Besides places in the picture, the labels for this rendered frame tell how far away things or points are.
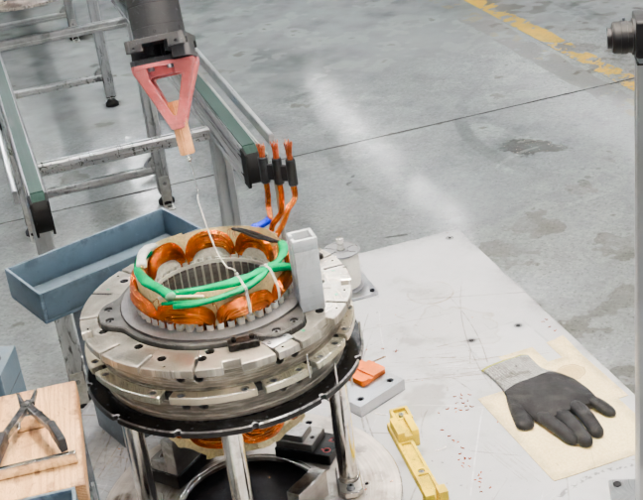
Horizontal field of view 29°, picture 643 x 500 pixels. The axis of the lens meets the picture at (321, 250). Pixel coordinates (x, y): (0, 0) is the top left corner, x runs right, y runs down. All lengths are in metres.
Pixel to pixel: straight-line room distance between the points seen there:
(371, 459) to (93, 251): 0.48
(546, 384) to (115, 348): 0.66
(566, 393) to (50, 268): 0.73
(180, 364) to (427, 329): 0.70
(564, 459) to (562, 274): 2.11
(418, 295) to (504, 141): 2.68
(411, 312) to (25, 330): 2.03
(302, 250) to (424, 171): 3.15
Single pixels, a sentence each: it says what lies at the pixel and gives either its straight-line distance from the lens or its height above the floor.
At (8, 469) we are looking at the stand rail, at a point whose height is 1.08.
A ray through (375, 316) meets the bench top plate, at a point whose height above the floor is 0.78.
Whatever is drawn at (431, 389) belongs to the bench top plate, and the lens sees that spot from 1.82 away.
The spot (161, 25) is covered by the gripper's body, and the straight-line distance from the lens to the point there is 1.36.
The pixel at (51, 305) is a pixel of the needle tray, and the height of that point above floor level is 1.04.
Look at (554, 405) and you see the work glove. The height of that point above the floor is 0.80.
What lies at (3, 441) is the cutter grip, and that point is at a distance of 1.30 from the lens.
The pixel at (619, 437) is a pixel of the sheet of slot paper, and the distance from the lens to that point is 1.71.
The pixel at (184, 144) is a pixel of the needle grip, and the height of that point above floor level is 1.29.
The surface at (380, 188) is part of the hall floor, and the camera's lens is 4.39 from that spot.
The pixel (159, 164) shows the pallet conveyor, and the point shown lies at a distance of 4.45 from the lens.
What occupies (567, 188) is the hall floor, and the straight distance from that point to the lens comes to 4.29.
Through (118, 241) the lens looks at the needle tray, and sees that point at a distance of 1.78.
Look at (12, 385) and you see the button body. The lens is 1.57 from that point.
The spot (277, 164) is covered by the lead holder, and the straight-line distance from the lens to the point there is 1.48.
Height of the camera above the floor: 1.78
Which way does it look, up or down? 26 degrees down
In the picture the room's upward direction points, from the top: 7 degrees counter-clockwise
